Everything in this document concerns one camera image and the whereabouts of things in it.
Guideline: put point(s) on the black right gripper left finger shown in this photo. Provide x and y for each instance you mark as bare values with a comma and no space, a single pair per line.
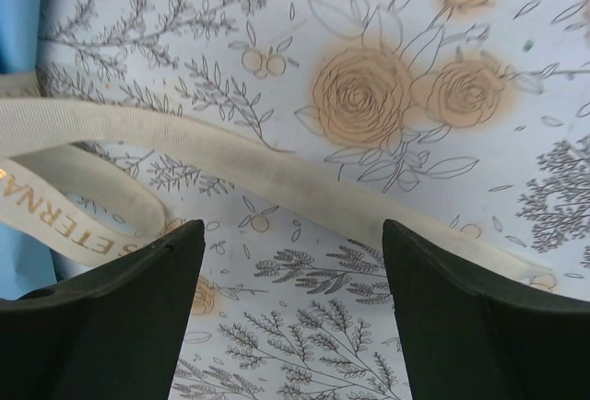
114,332

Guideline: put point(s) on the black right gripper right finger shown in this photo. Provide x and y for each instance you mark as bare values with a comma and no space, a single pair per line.
468,333

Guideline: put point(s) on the blue wrapping paper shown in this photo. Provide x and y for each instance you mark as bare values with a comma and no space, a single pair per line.
26,264

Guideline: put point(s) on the cream fabric ribbon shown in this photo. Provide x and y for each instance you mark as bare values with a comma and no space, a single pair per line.
91,212

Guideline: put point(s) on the floral patterned tablecloth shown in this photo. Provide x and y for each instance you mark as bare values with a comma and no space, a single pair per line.
472,112

